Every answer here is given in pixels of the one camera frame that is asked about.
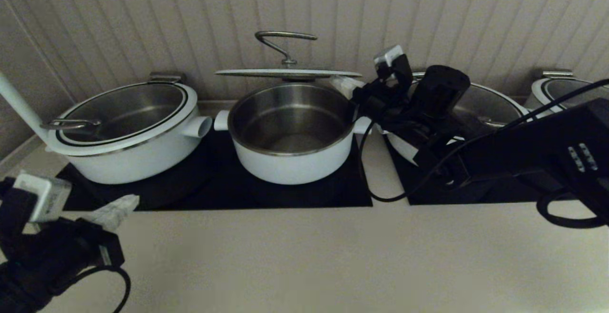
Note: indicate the white round pole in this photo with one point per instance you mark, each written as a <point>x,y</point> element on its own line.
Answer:
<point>19,103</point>

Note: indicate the black glass induction cooktop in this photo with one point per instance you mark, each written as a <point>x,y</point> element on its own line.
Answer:
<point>476,196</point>
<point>214,194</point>

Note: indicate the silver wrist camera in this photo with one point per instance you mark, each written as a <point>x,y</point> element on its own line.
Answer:
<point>387,56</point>
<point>40,196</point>

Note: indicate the white steel-lined pot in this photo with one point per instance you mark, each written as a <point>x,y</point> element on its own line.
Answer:
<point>290,170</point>
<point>142,168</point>
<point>534,104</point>
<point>404,149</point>

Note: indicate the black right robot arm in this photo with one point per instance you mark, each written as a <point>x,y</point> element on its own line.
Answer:
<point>523,151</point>

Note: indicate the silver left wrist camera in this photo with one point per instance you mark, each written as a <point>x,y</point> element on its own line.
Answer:
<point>40,196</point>

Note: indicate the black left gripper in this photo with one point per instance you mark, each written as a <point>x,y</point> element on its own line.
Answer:
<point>62,251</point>

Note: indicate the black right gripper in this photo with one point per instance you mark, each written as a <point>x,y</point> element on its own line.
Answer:
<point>390,106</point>

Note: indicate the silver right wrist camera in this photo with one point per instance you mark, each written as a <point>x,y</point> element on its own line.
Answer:
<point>387,56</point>

